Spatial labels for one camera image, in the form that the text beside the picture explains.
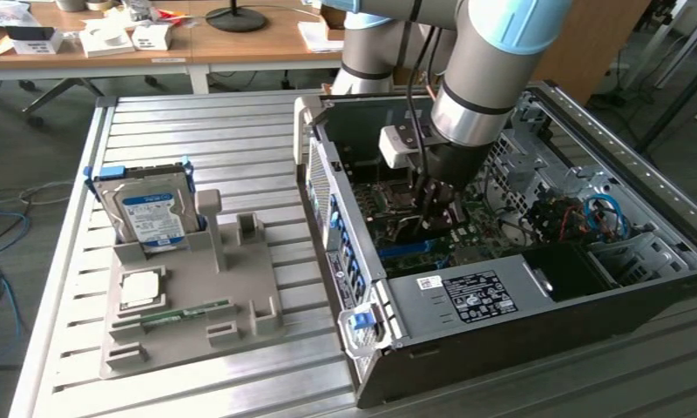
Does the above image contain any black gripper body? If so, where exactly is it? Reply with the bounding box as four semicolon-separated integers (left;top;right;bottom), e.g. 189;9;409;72
409;142;493;191

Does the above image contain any graphics card with black fan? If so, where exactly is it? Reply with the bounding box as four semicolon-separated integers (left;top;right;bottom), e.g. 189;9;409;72
383;213;472;246

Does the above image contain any CPU socket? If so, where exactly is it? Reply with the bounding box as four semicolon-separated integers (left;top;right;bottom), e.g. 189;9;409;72
380;180;421;214

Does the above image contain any green motherboard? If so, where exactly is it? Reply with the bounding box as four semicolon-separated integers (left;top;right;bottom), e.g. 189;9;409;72
348;160;529;280

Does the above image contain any blue expansion slot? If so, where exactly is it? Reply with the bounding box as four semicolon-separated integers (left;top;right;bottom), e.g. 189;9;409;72
377;241;432;259

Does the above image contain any grey power supply unit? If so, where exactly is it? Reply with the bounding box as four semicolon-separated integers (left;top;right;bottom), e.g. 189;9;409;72
385;254;559;340

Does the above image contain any blue case latch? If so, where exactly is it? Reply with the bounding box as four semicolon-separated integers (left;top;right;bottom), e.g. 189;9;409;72
348;311;375;337

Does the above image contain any metal disk bay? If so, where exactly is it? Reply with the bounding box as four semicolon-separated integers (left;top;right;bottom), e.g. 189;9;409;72
587;233;692;288

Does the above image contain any open black PC case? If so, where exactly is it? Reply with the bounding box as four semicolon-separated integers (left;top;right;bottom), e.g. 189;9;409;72
293;79;697;410

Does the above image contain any white paper stack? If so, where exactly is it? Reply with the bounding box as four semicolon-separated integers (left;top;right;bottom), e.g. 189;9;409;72
297;20;345;54

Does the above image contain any wooden cabinet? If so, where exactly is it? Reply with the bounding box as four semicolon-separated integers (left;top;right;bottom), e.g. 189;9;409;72
528;0;656;105

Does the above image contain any grey parts rack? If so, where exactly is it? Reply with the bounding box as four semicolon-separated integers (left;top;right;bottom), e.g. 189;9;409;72
96;189;292;381

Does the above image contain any wooden desk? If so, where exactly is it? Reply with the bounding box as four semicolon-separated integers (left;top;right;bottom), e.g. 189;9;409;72
0;0;511;95

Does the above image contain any green RAM stick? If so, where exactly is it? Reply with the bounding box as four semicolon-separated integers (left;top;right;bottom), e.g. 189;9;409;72
139;299;233;326

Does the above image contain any black round lamp base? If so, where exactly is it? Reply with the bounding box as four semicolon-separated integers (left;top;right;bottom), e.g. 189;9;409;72
204;0;268;33

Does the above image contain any silver CPU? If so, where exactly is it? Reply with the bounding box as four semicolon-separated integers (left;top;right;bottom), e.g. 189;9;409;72
119;273;164;307

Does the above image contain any small white labelled box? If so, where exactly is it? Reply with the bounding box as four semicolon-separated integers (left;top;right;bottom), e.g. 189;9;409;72
131;24;175;51

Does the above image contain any flat white box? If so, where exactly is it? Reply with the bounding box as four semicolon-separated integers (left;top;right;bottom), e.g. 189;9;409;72
79;24;137;58

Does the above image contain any white box with black lid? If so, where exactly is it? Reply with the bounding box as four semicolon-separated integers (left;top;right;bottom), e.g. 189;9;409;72
9;26;65;56

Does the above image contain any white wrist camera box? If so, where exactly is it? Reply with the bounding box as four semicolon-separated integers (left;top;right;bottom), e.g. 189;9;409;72
377;125;429;169

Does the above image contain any blue wire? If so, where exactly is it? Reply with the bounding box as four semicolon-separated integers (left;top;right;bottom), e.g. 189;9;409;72
584;193;629;241

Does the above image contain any hard disk with blue bracket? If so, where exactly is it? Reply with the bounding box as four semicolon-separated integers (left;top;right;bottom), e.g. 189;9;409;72
81;156;203;256

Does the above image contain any grey floor cable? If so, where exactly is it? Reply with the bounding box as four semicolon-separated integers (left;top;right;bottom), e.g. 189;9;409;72
0;180;75;206

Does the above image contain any blue floor cable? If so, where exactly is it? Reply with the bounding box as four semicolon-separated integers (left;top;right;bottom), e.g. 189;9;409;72
0;191;32;372

